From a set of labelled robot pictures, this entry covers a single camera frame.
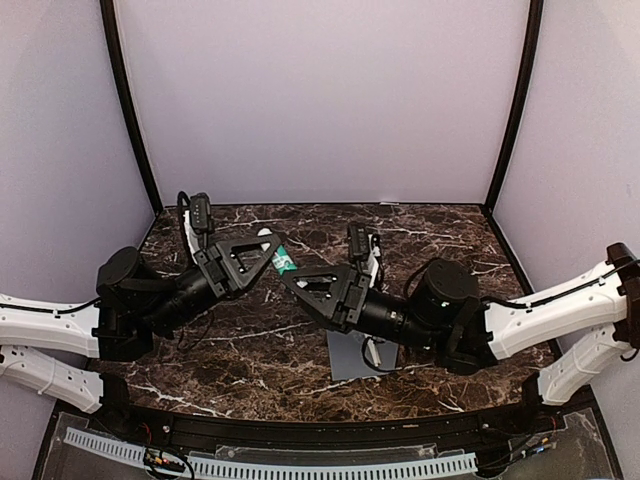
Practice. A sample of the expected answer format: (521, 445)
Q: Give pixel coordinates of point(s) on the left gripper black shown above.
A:
(217, 272)

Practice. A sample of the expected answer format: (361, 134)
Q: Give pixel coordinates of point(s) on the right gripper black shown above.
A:
(347, 290)

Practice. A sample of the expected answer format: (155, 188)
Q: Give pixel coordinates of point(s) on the grey envelope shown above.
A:
(349, 358)

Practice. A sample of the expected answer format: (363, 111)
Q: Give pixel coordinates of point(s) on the beige letter paper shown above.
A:
(371, 346)

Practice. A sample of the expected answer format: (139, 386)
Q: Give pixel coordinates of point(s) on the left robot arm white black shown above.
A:
(134, 305)

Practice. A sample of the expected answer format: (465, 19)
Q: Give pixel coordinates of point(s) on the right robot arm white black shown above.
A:
(469, 332)

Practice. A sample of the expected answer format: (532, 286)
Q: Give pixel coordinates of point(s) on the small electronics board with leds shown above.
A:
(156, 459)

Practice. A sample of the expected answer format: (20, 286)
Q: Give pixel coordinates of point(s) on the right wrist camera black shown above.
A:
(364, 252)

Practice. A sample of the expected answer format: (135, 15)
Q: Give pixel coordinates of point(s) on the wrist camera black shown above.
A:
(196, 221)
(364, 252)

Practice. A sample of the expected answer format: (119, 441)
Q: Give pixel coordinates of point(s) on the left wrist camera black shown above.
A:
(196, 221)

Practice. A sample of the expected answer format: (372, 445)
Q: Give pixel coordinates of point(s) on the black left frame post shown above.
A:
(129, 114)

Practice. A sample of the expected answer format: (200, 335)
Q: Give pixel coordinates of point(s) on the black frame post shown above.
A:
(521, 89)
(129, 114)

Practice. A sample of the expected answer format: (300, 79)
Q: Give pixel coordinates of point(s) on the black front table rail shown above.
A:
(489, 431)

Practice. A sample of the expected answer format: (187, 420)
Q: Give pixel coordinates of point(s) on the white slotted cable duct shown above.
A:
(254, 463)

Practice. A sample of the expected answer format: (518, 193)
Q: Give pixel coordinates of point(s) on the black right frame post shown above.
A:
(521, 89)

